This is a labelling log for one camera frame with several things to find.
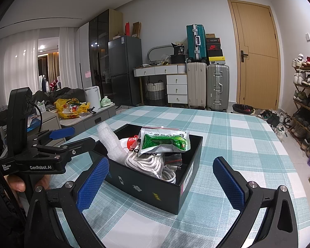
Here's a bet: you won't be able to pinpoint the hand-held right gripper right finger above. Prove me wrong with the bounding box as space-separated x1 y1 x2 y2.
212 156 299 248

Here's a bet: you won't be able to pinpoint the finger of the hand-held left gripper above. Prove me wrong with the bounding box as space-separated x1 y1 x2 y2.
28 127 76 145
28 137 97 162

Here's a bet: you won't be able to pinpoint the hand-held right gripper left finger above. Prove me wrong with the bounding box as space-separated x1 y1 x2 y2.
25 157 110 248

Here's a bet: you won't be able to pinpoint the white foam wrap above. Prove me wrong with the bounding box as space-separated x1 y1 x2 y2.
97 122 127 164

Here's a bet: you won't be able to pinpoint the black cardboard box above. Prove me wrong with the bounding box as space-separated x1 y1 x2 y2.
89 123 203 215

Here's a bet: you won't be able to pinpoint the bagged white rope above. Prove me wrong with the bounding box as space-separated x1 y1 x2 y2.
124 147 166 180

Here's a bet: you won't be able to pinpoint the red plastic packet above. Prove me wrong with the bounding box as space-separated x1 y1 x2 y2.
120 135 140 151

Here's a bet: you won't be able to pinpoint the white cable bundle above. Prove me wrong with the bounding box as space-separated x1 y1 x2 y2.
157 160 176 184

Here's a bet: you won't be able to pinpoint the green packet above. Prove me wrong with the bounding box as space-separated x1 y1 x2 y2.
137 126 191 157

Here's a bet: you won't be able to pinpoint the person's left hand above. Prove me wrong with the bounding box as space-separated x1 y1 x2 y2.
4 174 51 208

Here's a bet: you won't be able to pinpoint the yellow plastic bag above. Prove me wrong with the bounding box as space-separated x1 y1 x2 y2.
54 98 91 119

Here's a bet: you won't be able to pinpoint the grey low cabinet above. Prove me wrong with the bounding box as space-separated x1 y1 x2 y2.
59 103 117 135

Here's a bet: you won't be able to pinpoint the dark jacket pile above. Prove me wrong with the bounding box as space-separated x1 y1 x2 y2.
31 87 86 106

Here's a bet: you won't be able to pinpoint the teal checked tablecloth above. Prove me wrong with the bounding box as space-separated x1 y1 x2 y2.
54 105 310 248

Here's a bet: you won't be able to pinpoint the white air purifier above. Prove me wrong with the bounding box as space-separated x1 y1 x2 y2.
84 86 102 109

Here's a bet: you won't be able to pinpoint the white curtain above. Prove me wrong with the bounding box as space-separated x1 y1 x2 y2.
0 27 76 110

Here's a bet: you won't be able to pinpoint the dark small packet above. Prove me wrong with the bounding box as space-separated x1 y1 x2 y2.
163 153 183 171

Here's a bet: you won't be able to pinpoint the group of shoes on floor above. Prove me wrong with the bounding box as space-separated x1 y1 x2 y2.
258 108 293 142

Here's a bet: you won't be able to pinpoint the bin with black liner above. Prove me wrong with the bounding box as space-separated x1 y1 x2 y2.
232 103 254 116

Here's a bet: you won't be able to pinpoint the dark glass wardrobe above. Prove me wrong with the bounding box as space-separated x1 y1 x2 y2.
88 8 123 101

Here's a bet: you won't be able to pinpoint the grey fridge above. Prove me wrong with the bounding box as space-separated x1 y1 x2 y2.
108 36 142 106

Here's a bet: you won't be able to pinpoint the silver suitcase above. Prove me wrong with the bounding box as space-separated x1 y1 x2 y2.
206 64 230 113

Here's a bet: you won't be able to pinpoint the woven laundry basket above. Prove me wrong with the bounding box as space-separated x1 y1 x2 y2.
145 80 165 100

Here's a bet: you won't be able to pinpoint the beige suitcase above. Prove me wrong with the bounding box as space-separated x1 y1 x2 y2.
187 62 207 109

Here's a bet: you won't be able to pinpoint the white desk with drawers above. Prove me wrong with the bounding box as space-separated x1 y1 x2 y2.
134 64 188 106

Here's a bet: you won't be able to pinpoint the oval white framed mirror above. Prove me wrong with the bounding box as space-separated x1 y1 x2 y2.
147 45 175 64

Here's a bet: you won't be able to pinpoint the brown cardboard box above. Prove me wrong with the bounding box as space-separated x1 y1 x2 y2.
132 22 142 38

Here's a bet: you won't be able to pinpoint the black yellow shoe box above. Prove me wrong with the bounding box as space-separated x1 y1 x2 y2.
208 49 226 65

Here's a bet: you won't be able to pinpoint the rows of shoes on rack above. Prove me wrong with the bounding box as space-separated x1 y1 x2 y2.
292 52 310 158

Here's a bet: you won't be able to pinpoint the wooden door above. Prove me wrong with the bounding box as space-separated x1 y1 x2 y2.
227 0 279 110

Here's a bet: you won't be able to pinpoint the black paper bag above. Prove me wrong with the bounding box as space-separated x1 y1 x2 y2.
170 43 187 64

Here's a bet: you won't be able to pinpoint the teal suitcase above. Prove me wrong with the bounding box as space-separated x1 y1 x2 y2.
186 24 206 63

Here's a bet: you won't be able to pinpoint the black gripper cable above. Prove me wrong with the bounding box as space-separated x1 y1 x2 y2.
28 102 43 133

